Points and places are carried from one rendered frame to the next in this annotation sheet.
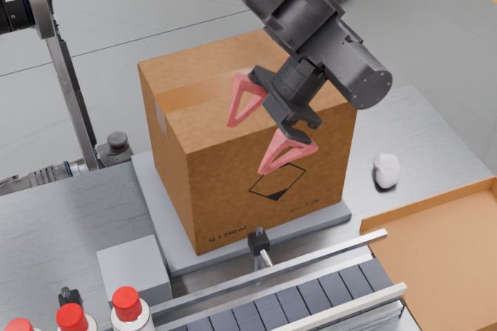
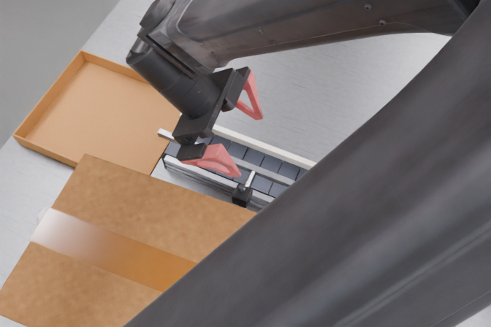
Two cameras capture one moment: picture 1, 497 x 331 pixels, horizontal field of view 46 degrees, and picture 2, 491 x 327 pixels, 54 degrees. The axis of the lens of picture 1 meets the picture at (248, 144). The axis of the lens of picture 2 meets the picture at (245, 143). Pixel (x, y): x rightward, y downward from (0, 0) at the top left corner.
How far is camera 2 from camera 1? 0.82 m
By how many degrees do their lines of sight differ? 68
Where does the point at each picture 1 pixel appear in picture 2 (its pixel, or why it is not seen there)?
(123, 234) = not seen: outside the picture
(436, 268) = (131, 132)
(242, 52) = (96, 303)
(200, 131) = not seen: hidden behind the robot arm
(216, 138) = (237, 212)
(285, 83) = (212, 84)
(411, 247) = (125, 155)
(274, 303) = (257, 181)
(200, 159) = not seen: hidden behind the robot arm
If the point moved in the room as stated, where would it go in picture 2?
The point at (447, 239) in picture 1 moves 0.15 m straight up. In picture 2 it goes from (99, 139) to (79, 100)
